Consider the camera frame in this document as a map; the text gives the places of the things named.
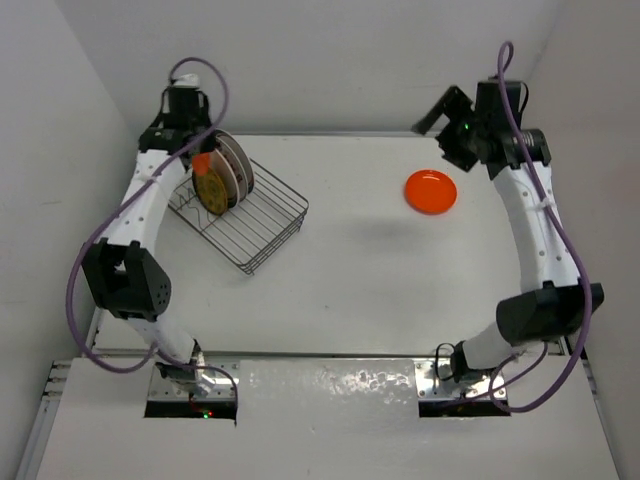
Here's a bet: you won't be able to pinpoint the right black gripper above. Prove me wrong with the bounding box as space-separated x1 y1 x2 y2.
413 85 487 171

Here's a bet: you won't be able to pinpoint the white plate teal rim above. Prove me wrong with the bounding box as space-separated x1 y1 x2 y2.
211 140 248 209

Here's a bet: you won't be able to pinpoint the white plate red characters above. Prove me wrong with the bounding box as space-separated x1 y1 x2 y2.
215 130 255 201

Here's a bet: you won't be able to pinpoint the yellow patterned plate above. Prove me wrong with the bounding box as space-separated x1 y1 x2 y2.
192 167 228 216

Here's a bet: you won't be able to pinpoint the orange plate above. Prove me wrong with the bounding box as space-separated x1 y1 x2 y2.
404 169 458 215

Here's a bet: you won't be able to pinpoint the dark wire dish rack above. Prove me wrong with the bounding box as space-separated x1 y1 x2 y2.
169 160 309 275

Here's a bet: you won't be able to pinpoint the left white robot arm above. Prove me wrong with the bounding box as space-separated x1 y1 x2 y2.
82 74 212 396

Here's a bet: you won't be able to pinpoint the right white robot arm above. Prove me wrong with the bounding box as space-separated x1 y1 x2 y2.
412 78 604 382

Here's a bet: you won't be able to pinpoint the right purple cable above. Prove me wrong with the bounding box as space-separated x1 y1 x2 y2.
464 40 594 414

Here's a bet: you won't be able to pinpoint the purple cable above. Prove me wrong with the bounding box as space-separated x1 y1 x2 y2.
65 57 241 416
464 40 594 414

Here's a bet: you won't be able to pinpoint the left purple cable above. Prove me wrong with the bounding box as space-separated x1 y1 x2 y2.
65 57 241 416

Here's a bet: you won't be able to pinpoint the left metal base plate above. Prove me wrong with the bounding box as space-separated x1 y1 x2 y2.
147 362 239 402

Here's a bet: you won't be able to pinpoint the metal base plate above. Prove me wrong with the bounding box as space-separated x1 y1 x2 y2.
414 356 508 403
147 362 239 402

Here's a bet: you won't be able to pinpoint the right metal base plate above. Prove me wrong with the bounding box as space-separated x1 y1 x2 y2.
414 356 508 403

